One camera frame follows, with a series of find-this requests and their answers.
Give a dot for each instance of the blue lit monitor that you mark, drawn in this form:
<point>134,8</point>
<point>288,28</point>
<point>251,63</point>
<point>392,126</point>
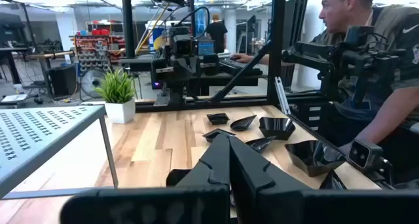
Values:
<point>205,48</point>

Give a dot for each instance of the black keyboard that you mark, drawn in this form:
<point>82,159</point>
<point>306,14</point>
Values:
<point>239,67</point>

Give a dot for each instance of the silver aluminium extrusion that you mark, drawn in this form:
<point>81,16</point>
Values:
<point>281,96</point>

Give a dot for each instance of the black small square mini plate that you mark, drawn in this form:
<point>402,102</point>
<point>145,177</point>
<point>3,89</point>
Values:
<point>217,119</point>
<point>214,135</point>

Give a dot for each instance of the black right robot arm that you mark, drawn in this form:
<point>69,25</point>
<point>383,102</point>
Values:
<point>176,96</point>

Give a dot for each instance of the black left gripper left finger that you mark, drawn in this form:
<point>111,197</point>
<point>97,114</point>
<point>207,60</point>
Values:
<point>209,171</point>

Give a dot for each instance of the grey perforated metal shelf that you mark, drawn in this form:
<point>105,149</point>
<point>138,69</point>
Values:
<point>39,129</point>

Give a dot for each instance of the green plant in white pot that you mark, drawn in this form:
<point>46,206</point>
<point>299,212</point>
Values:
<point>119,109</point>

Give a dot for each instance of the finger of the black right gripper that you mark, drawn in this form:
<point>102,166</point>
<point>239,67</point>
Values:
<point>194,75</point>
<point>183,75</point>

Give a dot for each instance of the black drawer cabinet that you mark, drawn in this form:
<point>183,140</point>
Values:
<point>304,116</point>

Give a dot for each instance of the black deep square mini bowl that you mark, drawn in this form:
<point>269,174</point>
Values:
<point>175,177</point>

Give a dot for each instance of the black computer tower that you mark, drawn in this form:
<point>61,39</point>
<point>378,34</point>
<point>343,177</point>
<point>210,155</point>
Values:
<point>62,80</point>

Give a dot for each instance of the black large wavy square plate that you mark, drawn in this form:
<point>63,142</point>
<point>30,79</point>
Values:
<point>311,160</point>
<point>276,129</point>

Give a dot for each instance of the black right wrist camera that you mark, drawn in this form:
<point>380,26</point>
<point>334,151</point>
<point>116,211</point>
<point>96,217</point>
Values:
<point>183,47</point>

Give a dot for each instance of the black teardrop mini plate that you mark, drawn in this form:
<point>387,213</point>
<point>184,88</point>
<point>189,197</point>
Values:
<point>260,144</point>
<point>242,124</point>

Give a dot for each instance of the black table-level camera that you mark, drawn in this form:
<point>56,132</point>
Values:
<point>363,153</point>

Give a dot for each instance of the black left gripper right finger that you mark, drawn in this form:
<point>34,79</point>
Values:
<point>252,178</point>

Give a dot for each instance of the dark round floor fan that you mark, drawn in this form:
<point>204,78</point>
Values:
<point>90,83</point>

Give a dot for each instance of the red parts bin rack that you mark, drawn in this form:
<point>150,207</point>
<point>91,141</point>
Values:
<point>95,50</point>

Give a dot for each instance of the black aluminium table frame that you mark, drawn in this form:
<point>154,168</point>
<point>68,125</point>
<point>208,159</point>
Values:
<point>276,53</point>

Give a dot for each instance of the person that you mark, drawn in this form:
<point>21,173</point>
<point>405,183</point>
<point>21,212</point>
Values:
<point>216,34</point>
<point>343,11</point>

